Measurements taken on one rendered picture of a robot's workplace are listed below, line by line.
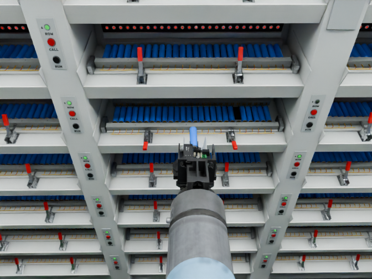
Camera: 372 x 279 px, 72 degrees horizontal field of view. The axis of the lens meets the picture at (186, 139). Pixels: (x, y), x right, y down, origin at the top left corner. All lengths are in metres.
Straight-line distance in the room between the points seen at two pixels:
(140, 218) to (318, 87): 0.80
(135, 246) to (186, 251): 0.94
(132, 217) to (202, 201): 0.75
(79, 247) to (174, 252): 1.01
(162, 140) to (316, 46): 0.50
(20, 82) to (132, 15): 0.37
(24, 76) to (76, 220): 0.60
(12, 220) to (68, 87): 0.71
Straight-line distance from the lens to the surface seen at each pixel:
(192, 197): 0.41
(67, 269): 1.55
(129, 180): 0.98
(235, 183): 0.97
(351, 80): 0.87
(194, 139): 0.62
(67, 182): 1.05
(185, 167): 0.48
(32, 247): 1.44
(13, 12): 0.77
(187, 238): 0.36
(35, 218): 1.26
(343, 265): 1.65
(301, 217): 1.21
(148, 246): 1.28
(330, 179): 1.10
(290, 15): 0.72
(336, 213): 1.28
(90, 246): 1.34
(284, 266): 1.53
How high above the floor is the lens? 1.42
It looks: 35 degrees down
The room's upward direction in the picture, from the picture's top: straight up
